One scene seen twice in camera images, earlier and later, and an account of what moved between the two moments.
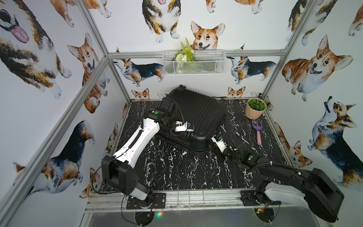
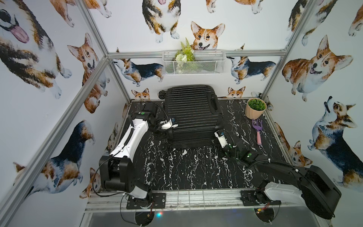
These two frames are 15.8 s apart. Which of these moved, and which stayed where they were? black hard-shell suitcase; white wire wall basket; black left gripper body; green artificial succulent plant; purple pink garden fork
Moved: black hard-shell suitcase; black left gripper body
Stayed: purple pink garden fork; green artificial succulent plant; white wire wall basket
